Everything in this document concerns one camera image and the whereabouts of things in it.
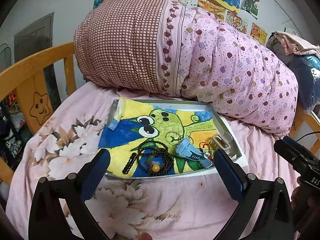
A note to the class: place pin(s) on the pink folded cloth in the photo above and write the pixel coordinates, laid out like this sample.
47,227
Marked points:
293,44

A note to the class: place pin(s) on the grey door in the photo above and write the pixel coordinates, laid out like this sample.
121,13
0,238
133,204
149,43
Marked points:
36,37

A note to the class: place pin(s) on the person left hand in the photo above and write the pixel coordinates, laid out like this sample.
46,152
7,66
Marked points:
144,236

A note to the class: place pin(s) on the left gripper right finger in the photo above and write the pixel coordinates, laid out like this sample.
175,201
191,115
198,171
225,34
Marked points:
275,219

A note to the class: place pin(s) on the blue wrist watch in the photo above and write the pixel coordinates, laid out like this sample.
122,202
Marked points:
194,154

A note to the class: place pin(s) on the dark blue bag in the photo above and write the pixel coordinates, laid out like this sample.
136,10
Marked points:
306,70

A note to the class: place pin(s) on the grey tray box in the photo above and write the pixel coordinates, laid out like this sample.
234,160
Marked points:
172,137

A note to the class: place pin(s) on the pink floral bed sheet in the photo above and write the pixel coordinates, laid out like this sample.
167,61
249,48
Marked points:
167,208

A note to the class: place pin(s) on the silver ring bangle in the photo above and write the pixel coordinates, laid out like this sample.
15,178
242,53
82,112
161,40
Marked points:
185,140
172,138

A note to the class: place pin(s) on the rolled pink dotted quilt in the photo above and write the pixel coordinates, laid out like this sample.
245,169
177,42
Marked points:
166,48

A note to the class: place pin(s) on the cluttered shelf items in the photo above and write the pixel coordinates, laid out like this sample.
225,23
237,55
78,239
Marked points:
14,131

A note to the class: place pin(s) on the wooden bed headboard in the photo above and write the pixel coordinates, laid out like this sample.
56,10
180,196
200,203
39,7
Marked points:
26,79

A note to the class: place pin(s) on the white patterned hair clip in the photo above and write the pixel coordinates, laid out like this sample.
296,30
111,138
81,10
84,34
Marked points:
206,154

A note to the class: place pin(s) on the person right hand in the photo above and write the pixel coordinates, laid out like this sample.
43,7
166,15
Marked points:
310,204

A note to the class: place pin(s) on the standing fan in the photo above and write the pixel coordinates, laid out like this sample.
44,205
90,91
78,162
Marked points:
5,57

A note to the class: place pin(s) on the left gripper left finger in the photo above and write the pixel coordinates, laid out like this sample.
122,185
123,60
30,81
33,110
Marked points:
46,215

